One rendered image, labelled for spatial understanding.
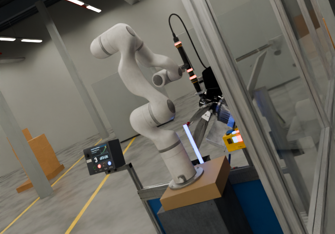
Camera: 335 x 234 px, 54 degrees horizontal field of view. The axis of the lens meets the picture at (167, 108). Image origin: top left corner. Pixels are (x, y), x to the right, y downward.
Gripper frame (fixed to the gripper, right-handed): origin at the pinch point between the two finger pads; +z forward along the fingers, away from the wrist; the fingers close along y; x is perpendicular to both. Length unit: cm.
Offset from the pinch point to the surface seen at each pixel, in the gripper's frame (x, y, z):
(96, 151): -28, -70, -31
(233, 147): -49, 25, -31
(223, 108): -35.9, 10.8, 10.2
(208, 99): -27.5, 1.1, 14.7
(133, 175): -52, -52, -28
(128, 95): -28, -486, 561
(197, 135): -49, -17, 11
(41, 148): -60, -718, 388
